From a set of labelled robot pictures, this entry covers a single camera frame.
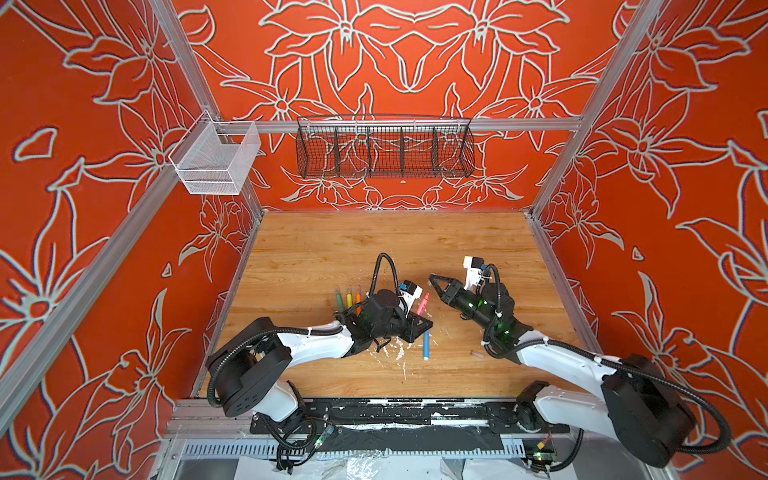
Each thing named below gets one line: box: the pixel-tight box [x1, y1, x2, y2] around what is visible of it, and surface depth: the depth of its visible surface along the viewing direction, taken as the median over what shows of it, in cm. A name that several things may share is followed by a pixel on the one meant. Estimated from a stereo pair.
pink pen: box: [416, 293, 430, 316], surface depth 77 cm
